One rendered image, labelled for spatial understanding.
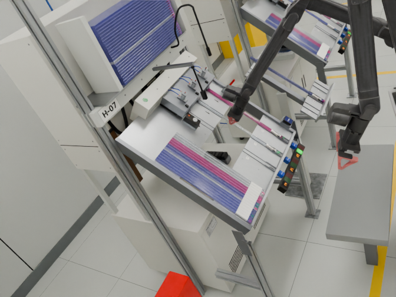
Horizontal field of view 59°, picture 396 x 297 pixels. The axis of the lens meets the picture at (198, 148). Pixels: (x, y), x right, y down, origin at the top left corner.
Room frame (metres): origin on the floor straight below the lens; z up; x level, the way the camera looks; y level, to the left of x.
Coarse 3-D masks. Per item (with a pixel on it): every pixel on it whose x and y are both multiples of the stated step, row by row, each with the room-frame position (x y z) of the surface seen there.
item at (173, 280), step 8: (168, 280) 0.94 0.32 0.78; (176, 280) 0.92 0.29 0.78; (184, 280) 0.90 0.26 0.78; (160, 288) 0.92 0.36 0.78; (168, 288) 0.90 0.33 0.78; (176, 288) 0.89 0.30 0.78; (184, 288) 0.88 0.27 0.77; (192, 288) 0.90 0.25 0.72; (160, 296) 0.88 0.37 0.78; (168, 296) 0.87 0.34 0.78; (176, 296) 0.85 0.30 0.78; (184, 296) 0.87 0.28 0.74; (192, 296) 0.89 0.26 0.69; (200, 296) 0.91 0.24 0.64
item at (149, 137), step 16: (208, 96) 1.71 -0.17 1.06; (160, 112) 1.58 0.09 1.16; (192, 112) 1.60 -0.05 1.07; (208, 112) 1.62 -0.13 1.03; (224, 112) 1.63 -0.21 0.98; (128, 128) 1.47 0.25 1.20; (144, 128) 1.48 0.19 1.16; (160, 128) 1.49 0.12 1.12; (176, 128) 1.50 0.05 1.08; (208, 128) 1.52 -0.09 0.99; (144, 144) 1.40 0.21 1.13; (160, 144) 1.41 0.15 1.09
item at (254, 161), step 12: (264, 120) 1.61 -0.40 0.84; (264, 132) 1.54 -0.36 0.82; (276, 132) 1.55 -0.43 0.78; (288, 132) 1.56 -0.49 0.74; (252, 144) 1.46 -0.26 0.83; (276, 144) 1.48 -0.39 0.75; (240, 156) 1.39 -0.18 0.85; (252, 156) 1.40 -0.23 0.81; (264, 156) 1.41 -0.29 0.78; (276, 156) 1.41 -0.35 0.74; (240, 168) 1.33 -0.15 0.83; (252, 168) 1.34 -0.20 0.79; (264, 168) 1.34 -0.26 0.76; (252, 180) 1.28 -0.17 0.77; (264, 180) 1.28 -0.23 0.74
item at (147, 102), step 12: (180, 60) 1.81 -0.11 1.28; (192, 60) 1.82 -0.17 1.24; (168, 72) 1.71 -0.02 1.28; (180, 72) 1.73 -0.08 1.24; (156, 84) 1.63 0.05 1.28; (168, 84) 1.64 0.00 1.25; (144, 96) 1.55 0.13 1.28; (156, 96) 1.56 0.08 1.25; (132, 108) 1.55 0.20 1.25; (144, 108) 1.50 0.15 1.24
